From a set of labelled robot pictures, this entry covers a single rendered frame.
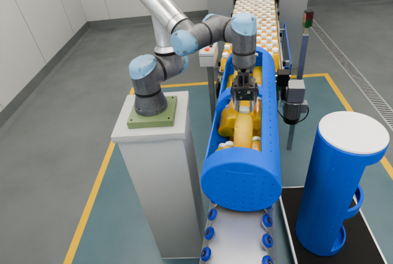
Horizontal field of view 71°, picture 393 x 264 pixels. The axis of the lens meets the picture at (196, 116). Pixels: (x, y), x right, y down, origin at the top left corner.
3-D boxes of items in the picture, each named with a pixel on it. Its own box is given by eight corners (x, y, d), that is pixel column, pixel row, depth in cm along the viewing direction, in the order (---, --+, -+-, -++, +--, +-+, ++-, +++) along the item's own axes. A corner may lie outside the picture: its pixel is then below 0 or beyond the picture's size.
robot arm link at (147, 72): (128, 89, 122) (121, 60, 114) (153, 77, 129) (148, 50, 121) (143, 98, 114) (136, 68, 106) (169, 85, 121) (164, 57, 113)
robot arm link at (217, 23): (190, 18, 88) (216, 25, 81) (216, 9, 93) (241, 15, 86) (193, 42, 92) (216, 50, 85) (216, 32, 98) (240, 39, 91)
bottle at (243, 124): (241, 157, 109) (244, 109, 109) (255, 160, 103) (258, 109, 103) (228, 158, 104) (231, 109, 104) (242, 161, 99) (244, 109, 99)
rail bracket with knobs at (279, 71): (273, 88, 178) (274, 74, 172) (273, 82, 183) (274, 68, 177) (289, 88, 176) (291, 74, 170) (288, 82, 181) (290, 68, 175)
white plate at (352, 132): (326, 151, 114) (325, 153, 115) (400, 153, 109) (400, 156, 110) (313, 110, 135) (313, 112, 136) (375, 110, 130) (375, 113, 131)
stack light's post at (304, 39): (286, 149, 256) (303, 35, 189) (286, 146, 259) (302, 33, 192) (291, 149, 256) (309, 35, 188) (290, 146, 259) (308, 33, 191)
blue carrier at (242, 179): (202, 206, 109) (197, 157, 91) (225, 86, 175) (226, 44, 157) (276, 216, 104) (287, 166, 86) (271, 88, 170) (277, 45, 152)
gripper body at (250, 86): (231, 102, 94) (230, 71, 87) (234, 88, 101) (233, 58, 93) (254, 102, 93) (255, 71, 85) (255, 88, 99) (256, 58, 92)
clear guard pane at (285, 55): (283, 119, 220) (290, 64, 191) (279, 70, 280) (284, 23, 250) (284, 119, 220) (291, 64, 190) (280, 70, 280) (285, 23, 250)
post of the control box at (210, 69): (214, 158, 257) (206, 61, 195) (215, 156, 260) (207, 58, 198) (219, 158, 256) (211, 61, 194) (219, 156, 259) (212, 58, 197)
